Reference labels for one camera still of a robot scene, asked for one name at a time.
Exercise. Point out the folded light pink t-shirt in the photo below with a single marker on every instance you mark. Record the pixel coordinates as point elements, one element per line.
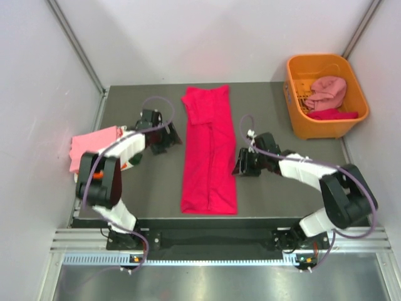
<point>91,142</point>

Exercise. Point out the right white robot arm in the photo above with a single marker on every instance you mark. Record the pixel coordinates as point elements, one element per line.
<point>347,199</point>

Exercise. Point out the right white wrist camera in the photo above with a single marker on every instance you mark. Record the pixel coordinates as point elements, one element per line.
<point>251,138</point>

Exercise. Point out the grey slotted cable duct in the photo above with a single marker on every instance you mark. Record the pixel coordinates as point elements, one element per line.
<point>128,260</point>

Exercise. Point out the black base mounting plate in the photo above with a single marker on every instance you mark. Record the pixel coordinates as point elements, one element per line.
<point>224,238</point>

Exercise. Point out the orange plastic basket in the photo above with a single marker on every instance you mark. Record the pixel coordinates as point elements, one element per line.
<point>301,72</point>

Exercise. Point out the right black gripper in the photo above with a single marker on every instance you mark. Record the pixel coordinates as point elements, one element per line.
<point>243,167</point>

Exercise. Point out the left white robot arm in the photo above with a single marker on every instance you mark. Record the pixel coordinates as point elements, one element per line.
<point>105,196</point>

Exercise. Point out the magenta shirt in basket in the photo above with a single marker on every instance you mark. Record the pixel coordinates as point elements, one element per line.
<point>332,114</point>

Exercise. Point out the dusty pink shirt in basket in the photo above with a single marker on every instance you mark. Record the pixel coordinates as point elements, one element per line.
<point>327,92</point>

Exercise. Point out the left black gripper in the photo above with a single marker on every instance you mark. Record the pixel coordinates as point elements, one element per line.
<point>170,140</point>

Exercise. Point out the magenta t-shirt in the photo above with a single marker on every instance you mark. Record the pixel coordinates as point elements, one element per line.
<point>208,186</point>

